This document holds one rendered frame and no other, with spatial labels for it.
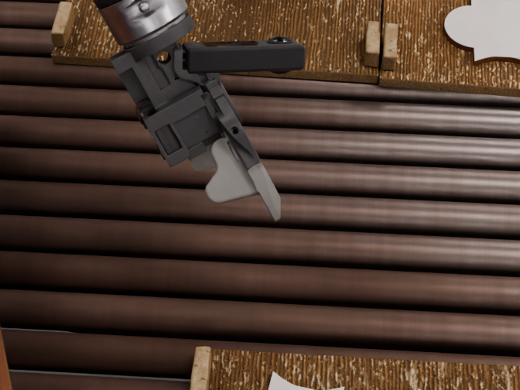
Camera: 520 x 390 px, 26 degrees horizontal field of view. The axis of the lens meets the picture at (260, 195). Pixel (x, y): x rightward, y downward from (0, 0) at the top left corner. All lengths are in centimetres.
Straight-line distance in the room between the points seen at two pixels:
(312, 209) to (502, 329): 25
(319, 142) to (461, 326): 29
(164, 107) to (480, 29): 54
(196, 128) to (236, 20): 42
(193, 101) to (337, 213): 30
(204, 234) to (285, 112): 21
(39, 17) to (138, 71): 48
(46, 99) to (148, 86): 37
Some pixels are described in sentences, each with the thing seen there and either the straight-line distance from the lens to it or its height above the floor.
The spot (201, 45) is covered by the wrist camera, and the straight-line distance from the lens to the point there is 108.
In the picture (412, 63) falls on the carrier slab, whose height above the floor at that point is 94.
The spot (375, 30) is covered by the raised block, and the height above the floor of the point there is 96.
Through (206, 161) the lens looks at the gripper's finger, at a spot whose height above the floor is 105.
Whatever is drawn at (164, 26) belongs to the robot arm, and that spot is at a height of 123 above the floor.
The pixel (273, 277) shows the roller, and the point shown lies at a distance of 123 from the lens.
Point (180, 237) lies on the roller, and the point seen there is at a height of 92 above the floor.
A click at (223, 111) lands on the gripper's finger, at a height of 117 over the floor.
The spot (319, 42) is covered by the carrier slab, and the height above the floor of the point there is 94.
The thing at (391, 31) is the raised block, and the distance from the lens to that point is 142.
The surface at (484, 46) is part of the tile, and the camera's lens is 144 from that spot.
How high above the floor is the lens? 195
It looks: 53 degrees down
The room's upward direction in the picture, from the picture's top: straight up
